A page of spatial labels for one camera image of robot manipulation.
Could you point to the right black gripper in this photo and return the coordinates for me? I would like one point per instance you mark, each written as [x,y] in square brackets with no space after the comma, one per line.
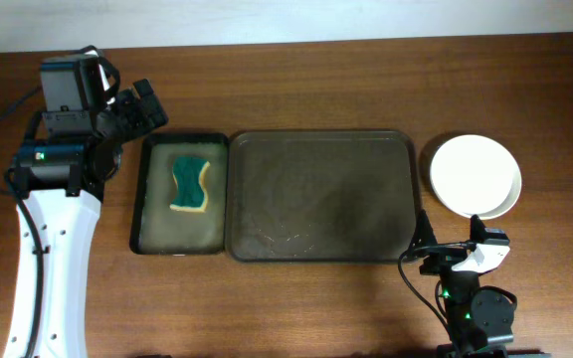
[443,259]

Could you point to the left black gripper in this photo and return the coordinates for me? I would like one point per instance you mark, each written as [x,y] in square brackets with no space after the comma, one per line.
[134,112]

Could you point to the green yellow sponge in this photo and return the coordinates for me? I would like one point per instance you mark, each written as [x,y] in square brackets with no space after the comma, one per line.
[189,175]

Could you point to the white cream plate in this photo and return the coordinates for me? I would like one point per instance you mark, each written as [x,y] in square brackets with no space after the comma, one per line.
[475,175]

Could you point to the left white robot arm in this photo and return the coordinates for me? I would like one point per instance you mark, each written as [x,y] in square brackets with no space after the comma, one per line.
[57,181]

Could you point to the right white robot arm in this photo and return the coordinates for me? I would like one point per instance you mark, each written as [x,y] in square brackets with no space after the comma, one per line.
[478,318]

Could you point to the black water tray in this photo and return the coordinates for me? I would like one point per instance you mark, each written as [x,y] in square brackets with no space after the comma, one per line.
[158,230]

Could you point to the brown serving tray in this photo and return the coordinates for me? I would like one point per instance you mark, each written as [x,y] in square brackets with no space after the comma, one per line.
[321,196]

